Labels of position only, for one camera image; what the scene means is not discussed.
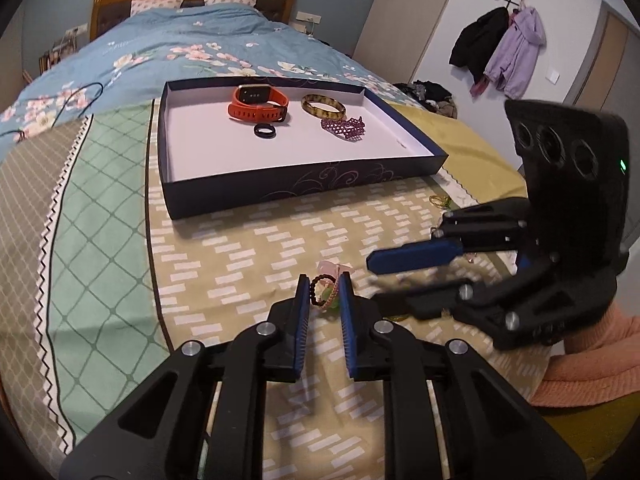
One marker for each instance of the pile of dark clothes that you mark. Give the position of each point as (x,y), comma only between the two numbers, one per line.
(434,97)

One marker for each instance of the black hanging jacket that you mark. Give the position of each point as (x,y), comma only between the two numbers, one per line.
(478,41)

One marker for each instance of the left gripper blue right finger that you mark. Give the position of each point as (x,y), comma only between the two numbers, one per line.
(447,412)

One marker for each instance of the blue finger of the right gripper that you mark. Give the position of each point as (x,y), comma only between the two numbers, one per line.
(431,301)
(414,256)

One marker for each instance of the navy shallow box tray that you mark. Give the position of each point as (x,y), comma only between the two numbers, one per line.
(211,162)

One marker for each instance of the blue floral duvet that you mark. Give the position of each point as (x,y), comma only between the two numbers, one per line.
(132,62)

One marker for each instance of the left floral pillow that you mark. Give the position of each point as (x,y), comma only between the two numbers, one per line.
(139,6)

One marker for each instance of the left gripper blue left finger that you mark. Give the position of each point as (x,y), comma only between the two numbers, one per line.
(201,412)

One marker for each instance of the patterned green yellow blanket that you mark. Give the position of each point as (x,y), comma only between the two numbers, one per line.
(98,284)

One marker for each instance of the white wall socket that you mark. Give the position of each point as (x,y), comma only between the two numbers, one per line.
(308,17)

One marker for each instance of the pink sleeve forearm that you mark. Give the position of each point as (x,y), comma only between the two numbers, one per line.
(599,364)

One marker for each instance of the orange smart watch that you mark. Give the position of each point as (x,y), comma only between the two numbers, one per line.
(258,104)

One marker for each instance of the tortoiseshell bangle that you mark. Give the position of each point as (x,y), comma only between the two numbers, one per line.
(323,107)

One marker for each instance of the purple hanging jacket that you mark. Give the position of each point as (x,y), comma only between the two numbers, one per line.
(512,65)

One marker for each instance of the wooden door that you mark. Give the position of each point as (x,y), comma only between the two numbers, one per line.
(608,78)

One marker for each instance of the beige wardrobe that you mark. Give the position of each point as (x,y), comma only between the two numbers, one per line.
(395,36)

